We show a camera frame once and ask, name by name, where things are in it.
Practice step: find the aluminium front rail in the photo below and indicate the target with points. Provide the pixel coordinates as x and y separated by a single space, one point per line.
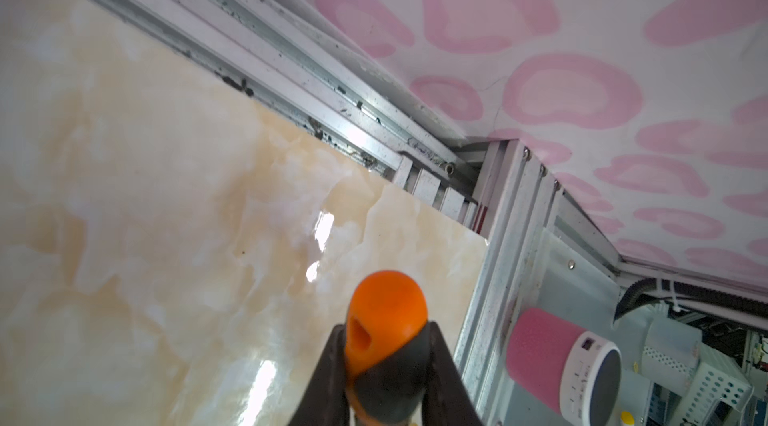
543 251

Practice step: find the pink tape roll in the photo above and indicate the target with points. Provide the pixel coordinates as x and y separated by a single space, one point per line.
570 369

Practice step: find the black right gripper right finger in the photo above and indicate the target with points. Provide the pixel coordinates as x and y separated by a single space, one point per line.
446 401

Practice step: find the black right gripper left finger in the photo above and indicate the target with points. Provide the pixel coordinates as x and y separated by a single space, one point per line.
324 402

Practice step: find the orange black screwdriver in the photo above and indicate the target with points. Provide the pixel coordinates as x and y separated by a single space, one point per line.
387 349

